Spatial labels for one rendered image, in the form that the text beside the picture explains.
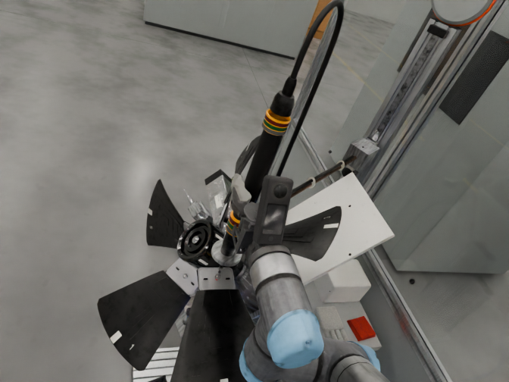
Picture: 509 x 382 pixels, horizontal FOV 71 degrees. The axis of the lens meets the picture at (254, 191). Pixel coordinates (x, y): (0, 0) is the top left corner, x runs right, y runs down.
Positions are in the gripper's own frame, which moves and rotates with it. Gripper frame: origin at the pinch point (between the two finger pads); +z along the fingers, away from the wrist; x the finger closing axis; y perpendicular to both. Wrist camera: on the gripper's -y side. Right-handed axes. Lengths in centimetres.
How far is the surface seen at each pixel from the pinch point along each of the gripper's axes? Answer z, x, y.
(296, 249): -10.4, 11.0, 9.8
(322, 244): -11.3, 15.5, 6.9
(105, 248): 104, -29, 149
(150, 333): -5, -14, 50
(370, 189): 39, 70, 31
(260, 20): 537, 171, 102
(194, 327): -14.2, -6.6, 32.0
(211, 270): -0.8, -1.2, 29.9
